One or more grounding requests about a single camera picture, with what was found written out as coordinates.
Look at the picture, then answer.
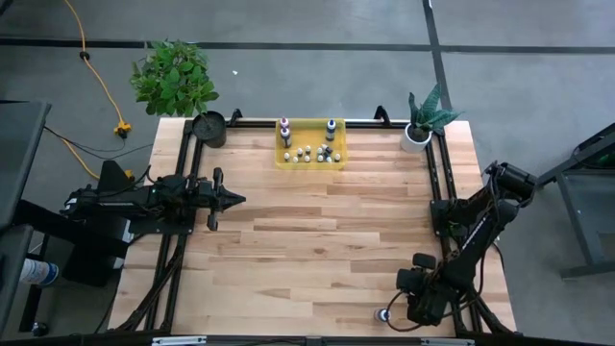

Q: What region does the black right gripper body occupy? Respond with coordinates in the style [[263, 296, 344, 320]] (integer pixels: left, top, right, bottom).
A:
[[406, 254, 455, 327]]

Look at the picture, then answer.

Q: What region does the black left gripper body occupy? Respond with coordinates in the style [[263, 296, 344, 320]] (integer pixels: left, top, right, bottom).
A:
[[195, 166, 227, 231]]

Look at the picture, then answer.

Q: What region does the black plant pot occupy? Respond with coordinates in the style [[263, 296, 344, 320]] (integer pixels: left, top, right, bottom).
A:
[[191, 110, 228, 149]]

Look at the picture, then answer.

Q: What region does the yellow translucent plastic tray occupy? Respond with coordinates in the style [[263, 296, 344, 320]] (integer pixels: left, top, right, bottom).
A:
[[275, 117, 348, 171]]

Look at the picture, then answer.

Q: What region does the black equipment box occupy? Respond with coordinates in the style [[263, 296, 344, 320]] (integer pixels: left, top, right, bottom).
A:
[[61, 160, 136, 288]]

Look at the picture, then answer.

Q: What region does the leafy green potted tree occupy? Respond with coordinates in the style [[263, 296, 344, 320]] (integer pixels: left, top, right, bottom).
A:
[[129, 38, 221, 118]]

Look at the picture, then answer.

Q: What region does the white plant pot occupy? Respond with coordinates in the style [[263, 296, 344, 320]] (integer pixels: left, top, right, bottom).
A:
[[400, 122, 433, 155]]

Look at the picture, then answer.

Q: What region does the green snake plant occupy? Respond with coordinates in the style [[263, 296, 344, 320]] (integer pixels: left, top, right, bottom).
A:
[[406, 82, 462, 140]]

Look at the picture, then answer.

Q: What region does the grey metal cart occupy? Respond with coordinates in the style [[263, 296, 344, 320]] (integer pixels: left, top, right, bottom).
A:
[[529, 122, 615, 281]]

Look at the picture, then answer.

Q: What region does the white and blue container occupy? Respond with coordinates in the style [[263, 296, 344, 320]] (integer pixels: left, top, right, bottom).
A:
[[18, 258, 60, 288]]

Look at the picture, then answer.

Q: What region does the dark grey desk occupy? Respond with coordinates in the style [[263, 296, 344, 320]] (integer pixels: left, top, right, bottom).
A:
[[0, 99, 52, 232]]

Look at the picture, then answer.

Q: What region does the silver frame bracket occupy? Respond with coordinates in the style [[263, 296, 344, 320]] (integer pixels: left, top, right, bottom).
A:
[[152, 335, 209, 346], [421, 337, 476, 346]]

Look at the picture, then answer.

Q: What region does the black metal table frame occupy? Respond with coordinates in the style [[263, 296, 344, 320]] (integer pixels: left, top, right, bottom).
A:
[[111, 104, 518, 346]]

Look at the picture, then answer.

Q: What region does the yellow extension cable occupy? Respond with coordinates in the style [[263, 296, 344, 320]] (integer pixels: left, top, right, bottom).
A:
[[61, 0, 135, 182]]

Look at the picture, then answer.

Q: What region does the black floor cable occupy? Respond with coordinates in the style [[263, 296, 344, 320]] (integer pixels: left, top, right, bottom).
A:
[[41, 125, 156, 162]]

